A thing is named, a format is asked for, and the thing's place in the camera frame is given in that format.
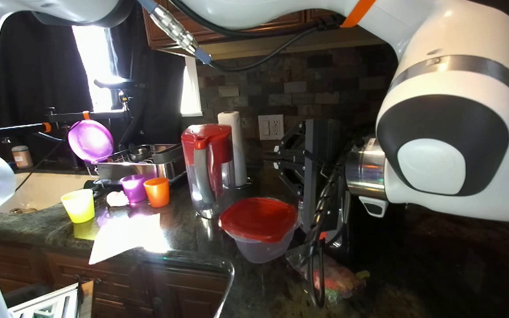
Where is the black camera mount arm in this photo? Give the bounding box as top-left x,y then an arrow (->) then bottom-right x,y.
0,78 -> 138,138

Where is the small glass jar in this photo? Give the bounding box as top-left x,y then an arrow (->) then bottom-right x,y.
11,143 -> 36,172

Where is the beige kitchen sink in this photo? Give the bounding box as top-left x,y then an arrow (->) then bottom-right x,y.
0,172 -> 99,216

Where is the purple plastic plate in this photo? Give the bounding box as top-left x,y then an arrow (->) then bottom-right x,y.
66,117 -> 117,166

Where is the white wall outlet plate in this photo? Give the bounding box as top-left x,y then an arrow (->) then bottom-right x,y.
256,113 -> 287,143

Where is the white wire rack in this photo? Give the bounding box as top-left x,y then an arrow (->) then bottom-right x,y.
6,281 -> 83,318

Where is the yellow-green plastic cup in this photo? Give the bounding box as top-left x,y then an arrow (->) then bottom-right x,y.
59,188 -> 97,226

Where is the orange plastic cup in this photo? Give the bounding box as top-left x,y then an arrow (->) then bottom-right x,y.
143,175 -> 173,210

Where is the bright window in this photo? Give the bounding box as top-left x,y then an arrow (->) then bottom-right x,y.
71,23 -> 127,113

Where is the red water filter pitcher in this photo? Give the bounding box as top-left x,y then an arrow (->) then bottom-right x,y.
180,122 -> 235,212

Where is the small white round object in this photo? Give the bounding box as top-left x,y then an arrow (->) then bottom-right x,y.
104,189 -> 131,210

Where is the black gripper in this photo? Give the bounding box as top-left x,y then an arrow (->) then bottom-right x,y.
274,117 -> 350,237

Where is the white paper sheet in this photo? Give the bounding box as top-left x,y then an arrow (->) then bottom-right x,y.
87,209 -> 172,267

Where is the red plastic lid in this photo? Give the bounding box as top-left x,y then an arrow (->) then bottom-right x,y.
218,196 -> 301,246

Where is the white paper towel roll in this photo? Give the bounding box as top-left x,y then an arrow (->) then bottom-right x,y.
216,110 -> 249,189

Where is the clear bag of candy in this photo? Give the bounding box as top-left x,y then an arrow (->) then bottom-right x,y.
287,246 -> 368,306

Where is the thin black cable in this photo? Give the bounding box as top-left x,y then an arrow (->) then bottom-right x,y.
13,138 -> 67,196

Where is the metal dish rack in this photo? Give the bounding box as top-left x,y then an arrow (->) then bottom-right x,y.
92,140 -> 188,184

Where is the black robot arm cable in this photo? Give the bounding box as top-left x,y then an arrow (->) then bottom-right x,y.
138,0 -> 341,76

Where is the purple plastic cup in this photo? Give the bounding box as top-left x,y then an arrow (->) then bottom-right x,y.
119,173 -> 154,207

